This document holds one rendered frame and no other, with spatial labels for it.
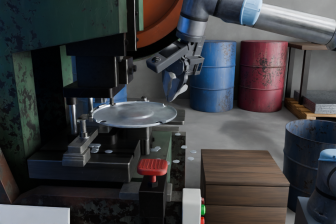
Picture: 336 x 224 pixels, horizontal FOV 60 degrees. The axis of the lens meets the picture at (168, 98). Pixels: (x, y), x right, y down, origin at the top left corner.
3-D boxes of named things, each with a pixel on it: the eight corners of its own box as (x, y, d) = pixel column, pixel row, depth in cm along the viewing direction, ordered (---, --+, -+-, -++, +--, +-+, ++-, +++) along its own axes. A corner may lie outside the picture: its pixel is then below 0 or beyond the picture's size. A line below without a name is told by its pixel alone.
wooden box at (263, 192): (263, 201, 184) (267, 150, 175) (283, 245, 147) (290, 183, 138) (199, 199, 186) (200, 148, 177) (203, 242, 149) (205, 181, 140)
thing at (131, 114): (142, 99, 121) (142, 97, 121) (194, 114, 100) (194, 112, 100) (77, 113, 102) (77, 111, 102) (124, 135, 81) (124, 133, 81)
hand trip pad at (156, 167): (168, 186, 74) (168, 158, 72) (166, 200, 68) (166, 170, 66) (140, 185, 74) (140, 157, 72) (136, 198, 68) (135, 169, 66)
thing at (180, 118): (185, 142, 110) (185, 108, 107) (184, 158, 96) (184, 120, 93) (119, 140, 112) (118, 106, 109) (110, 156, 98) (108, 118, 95)
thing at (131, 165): (151, 128, 126) (151, 115, 125) (130, 183, 83) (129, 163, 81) (83, 126, 128) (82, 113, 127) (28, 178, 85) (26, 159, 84)
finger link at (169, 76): (179, 98, 91) (186, 71, 87) (165, 102, 87) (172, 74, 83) (172, 94, 93) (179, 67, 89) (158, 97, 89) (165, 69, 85)
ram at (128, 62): (138, 78, 106) (136, -8, 99) (130, 87, 91) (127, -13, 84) (92, 78, 107) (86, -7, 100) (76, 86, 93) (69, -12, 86)
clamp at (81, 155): (102, 142, 96) (100, 112, 93) (83, 166, 79) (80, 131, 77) (84, 142, 96) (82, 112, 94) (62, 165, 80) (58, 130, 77)
